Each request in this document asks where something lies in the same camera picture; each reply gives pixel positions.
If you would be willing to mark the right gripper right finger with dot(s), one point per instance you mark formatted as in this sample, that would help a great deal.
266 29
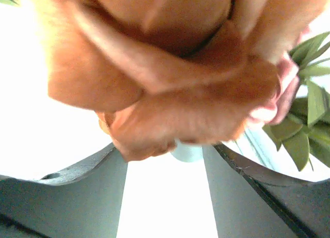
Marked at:
250 200

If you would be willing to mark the rust orange rose stem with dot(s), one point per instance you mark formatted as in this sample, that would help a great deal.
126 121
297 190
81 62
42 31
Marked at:
161 71

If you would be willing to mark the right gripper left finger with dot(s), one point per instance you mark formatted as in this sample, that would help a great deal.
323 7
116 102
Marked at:
82 200

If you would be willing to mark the mauve rose stem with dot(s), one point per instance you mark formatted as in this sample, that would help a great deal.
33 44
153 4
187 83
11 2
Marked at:
305 129

